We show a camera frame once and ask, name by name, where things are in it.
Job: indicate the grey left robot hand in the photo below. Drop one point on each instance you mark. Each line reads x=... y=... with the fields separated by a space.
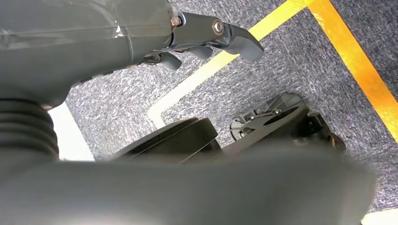
x=77 y=43

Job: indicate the black round disc base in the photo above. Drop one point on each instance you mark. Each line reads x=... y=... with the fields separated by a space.
x=174 y=136

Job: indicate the yellow floor tape outline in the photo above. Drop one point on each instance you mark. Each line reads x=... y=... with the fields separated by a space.
x=357 y=68

